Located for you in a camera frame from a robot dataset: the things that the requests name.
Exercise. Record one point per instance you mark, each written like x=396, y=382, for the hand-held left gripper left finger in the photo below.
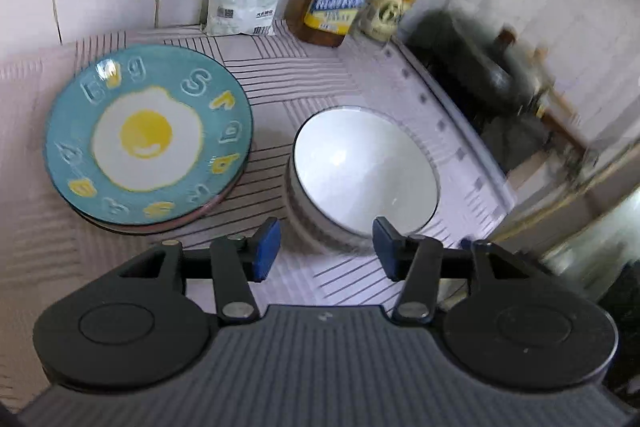
x=265, y=253

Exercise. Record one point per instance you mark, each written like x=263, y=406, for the white bowl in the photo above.
x=365, y=162

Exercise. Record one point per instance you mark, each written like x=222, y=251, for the black wok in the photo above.
x=480, y=67

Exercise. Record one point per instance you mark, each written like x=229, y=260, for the blue fried egg print plate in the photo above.
x=150, y=132

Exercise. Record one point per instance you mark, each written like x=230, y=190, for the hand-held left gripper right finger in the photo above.
x=386, y=253

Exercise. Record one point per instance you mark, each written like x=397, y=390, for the white lined table mat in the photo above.
x=310, y=72

